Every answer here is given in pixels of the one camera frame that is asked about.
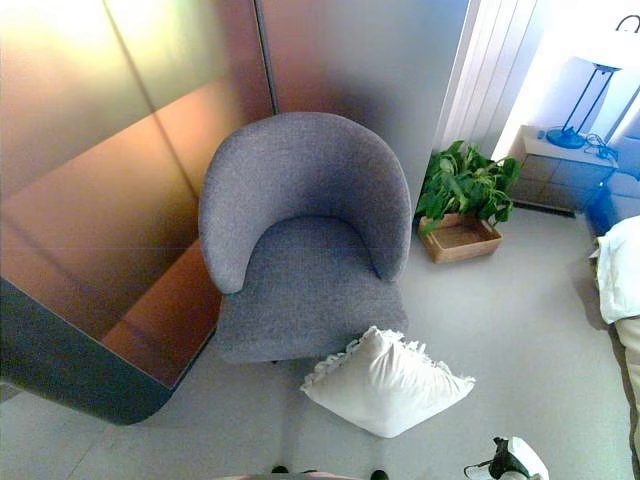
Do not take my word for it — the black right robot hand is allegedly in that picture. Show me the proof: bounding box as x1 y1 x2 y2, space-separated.
463 436 550 480

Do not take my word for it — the white frilled square pillow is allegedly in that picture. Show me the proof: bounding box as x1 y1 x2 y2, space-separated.
299 325 477 440

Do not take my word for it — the beige bed mattress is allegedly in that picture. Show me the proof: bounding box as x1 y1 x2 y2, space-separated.
613 317 640 480

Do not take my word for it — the wooden planter box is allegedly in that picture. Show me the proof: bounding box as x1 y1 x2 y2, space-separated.
417 212 504 265

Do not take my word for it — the white bed duvet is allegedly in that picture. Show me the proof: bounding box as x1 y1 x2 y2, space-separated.
589 215 640 325

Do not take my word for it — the green leafy potted plant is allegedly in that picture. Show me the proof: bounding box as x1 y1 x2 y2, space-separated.
414 139 523 234

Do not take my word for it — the white-topped bedside cabinet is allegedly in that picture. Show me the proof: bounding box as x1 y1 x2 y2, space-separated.
509 124 620 214

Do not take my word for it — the table lamp with white shade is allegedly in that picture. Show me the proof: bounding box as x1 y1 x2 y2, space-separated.
545 14 640 150

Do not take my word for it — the grey fabric tub armchair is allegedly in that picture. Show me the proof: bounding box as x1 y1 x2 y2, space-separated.
198 110 414 365

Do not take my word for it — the white pleated curtain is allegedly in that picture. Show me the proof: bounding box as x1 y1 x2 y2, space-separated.
434 0 539 151

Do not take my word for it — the copper mirrored wardrobe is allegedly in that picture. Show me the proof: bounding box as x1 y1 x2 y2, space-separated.
0 0 471 426

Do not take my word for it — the tangled charger cable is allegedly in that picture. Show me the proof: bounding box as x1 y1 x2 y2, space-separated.
582 132 619 161

